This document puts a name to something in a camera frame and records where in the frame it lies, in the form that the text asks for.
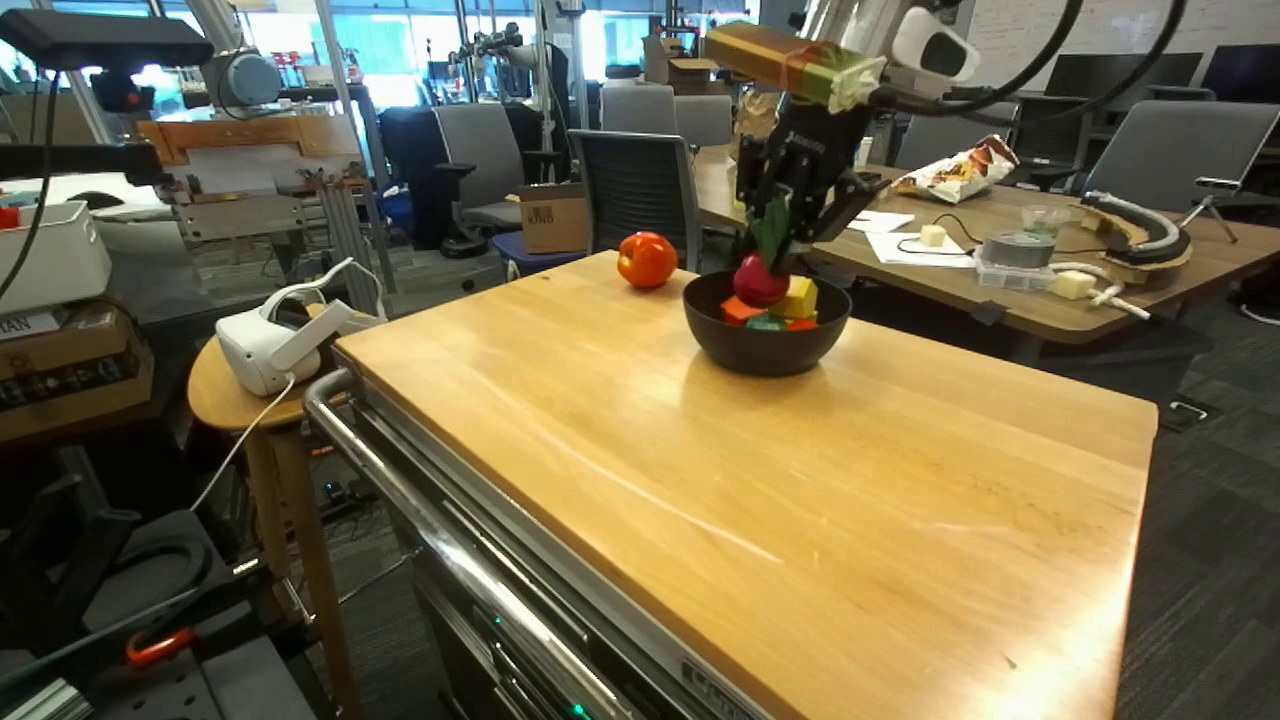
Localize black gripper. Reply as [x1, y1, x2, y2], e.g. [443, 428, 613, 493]
[734, 99, 878, 242]

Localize orange red toy apple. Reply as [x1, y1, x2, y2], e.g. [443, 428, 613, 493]
[614, 231, 674, 291]

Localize red toy radish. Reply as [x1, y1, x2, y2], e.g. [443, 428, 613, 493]
[732, 201, 786, 308]

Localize yellow block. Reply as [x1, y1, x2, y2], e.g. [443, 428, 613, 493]
[776, 274, 814, 320]

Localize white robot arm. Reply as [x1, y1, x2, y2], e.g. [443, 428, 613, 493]
[705, 0, 974, 246]

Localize black bowl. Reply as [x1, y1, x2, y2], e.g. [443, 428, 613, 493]
[682, 272, 853, 374]

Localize white paper sheets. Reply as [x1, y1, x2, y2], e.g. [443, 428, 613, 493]
[830, 213, 974, 272]

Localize chip bag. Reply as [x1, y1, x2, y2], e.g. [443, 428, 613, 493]
[893, 134, 1018, 205]

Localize orange block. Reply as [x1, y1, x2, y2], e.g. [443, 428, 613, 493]
[721, 294, 762, 326]

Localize grey office chair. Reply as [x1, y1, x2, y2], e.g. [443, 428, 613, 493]
[1084, 99, 1280, 213]

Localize steel tool cart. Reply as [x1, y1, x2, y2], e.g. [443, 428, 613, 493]
[335, 256, 1154, 720]

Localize white VR headset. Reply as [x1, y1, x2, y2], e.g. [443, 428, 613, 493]
[214, 256, 387, 396]

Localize round wooden stool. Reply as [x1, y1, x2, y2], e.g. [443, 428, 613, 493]
[189, 338, 361, 720]

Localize wrist camera with wood mount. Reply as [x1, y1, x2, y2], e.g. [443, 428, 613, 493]
[705, 19, 884, 117]

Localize white headset cable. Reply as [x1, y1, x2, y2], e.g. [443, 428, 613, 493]
[185, 370, 303, 521]

